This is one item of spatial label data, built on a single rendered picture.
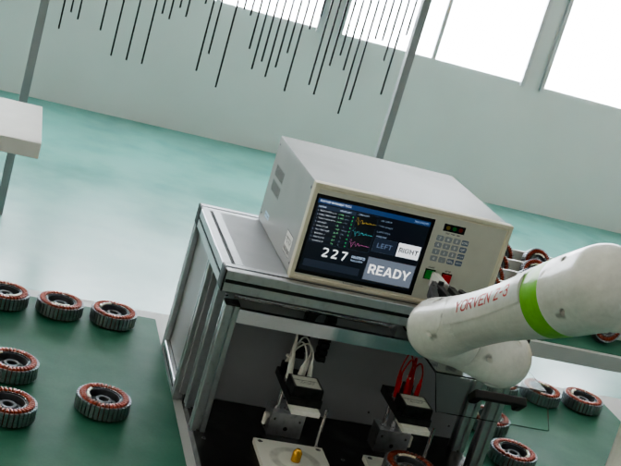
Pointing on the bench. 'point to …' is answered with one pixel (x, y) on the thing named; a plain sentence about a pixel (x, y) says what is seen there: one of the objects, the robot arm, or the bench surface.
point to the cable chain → (318, 341)
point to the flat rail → (325, 331)
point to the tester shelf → (221, 233)
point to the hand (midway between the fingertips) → (438, 285)
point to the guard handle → (497, 398)
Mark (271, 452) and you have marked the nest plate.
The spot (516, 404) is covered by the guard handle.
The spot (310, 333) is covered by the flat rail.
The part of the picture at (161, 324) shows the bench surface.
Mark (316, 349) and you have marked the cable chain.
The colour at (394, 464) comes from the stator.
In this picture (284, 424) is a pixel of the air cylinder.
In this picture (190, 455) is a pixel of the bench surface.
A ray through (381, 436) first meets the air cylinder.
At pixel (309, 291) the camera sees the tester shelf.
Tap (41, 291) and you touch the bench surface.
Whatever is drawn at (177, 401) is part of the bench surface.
